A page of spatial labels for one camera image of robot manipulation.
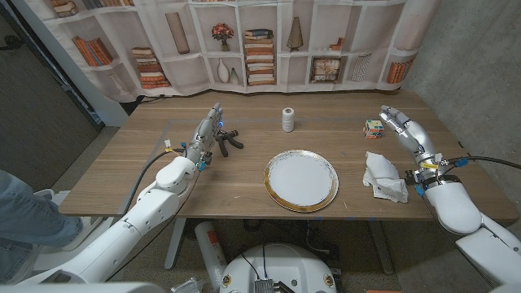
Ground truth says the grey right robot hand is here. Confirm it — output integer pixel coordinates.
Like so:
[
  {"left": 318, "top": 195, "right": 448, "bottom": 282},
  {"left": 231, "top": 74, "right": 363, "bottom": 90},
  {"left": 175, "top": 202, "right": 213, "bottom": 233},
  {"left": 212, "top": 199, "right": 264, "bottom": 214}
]
[{"left": 379, "top": 104, "right": 444, "bottom": 170}]

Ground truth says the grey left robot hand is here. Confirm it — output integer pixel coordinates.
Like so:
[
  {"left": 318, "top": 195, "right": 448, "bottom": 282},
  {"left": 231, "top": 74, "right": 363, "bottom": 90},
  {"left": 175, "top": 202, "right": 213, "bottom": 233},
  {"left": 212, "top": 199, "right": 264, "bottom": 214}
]
[{"left": 185, "top": 102, "right": 225, "bottom": 166}]

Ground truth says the white napkin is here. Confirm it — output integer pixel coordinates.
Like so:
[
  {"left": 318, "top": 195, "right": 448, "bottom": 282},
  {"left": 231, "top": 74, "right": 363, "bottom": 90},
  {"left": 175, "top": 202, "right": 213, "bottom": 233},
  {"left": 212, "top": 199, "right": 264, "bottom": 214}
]
[{"left": 361, "top": 151, "right": 409, "bottom": 203}]

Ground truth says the black spring clamp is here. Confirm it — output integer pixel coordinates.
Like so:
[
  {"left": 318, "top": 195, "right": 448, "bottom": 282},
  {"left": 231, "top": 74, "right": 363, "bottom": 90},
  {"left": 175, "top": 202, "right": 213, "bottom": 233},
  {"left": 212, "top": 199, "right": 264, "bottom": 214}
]
[{"left": 215, "top": 129, "right": 245, "bottom": 158}]

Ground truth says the multicoloured rubik's cube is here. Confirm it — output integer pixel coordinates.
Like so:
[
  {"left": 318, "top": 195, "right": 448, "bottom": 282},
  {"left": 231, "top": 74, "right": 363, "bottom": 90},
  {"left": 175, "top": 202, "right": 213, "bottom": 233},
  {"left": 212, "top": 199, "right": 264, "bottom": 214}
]
[{"left": 363, "top": 119, "right": 385, "bottom": 140}]

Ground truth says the white thread spool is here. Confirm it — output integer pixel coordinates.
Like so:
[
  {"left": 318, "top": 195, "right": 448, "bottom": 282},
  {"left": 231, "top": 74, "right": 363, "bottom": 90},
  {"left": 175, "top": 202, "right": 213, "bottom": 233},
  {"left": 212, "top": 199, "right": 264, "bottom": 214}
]
[{"left": 281, "top": 107, "right": 296, "bottom": 133}]

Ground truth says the gold-rimmed white paper plate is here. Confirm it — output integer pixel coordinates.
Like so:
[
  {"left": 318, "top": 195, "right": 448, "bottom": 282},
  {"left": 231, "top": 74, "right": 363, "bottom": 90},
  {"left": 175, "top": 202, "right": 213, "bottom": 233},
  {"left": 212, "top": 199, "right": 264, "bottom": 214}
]
[{"left": 263, "top": 149, "right": 339, "bottom": 213}]

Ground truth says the printed bookshelf backdrop cloth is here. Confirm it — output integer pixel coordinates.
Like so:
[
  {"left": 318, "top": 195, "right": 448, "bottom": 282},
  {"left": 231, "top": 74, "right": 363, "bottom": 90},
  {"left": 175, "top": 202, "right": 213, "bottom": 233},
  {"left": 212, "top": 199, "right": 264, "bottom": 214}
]
[{"left": 24, "top": 0, "right": 443, "bottom": 103}]

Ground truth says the white cylinder with red label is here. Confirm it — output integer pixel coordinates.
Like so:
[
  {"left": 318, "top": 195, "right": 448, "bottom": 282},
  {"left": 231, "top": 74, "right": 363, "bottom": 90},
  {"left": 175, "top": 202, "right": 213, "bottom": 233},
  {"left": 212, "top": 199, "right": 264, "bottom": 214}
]
[{"left": 194, "top": 221, "right": 228, "bottom": 292}]

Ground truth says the grey table leg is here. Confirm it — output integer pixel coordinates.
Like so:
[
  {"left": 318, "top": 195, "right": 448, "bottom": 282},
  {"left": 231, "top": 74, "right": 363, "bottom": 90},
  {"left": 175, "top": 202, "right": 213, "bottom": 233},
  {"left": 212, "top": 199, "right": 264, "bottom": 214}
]
[
  {"left": 368, "top": 221, "right": 395, "bottom": 276},
  {"left": 164, "top": 218, "right": 187, "bottom": 271}
]

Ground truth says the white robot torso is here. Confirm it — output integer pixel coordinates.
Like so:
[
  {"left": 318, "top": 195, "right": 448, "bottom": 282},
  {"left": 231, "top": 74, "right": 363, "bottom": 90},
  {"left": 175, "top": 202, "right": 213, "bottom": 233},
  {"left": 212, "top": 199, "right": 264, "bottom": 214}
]
[{"left": 219, "top": 243, "right": 338, "bottom": 293}]

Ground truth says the person in jeans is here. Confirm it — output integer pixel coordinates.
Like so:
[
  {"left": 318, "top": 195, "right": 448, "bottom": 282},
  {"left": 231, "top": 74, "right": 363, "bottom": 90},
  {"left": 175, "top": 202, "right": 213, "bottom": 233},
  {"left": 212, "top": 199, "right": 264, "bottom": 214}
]
[{"left": 0, "top": 169, "right": 83, "bottom": 282}]

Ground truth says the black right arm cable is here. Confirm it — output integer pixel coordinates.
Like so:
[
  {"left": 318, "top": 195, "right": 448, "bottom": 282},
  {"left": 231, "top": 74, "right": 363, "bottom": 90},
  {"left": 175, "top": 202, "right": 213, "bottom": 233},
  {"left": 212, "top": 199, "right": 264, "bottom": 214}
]
[{"left": 439, "top": 155, "right": 521, "bottom": 170}]

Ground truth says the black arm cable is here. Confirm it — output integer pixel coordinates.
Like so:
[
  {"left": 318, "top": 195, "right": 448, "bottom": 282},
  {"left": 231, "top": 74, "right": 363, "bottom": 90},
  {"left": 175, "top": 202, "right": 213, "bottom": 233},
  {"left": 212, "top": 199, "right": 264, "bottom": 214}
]
[
  {"left": 439, "top": 155, "right": 521, "bottom": 170},
  {"left": 121, "top": 148, "right": 187, "bottom": 216}
]

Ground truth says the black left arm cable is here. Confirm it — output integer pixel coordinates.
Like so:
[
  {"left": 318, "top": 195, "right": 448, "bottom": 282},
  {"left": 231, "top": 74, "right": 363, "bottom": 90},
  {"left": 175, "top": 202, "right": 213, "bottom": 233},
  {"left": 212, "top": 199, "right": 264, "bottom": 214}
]
[{"left": 121, "top": 148, "right": 187, "bottom": 216}]

